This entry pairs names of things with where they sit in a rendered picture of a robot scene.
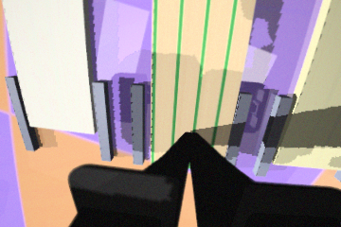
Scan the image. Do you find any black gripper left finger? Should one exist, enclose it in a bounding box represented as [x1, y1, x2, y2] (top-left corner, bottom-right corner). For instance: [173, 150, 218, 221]
[68, 131, 192, 227]

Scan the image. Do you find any white flat strip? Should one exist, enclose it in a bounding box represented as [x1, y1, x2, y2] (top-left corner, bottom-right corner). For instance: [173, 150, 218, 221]
[2, 0, 98, 134]

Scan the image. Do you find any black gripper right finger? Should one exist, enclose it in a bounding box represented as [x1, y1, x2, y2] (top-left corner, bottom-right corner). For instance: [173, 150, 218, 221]
[189, 132, 341, 227]

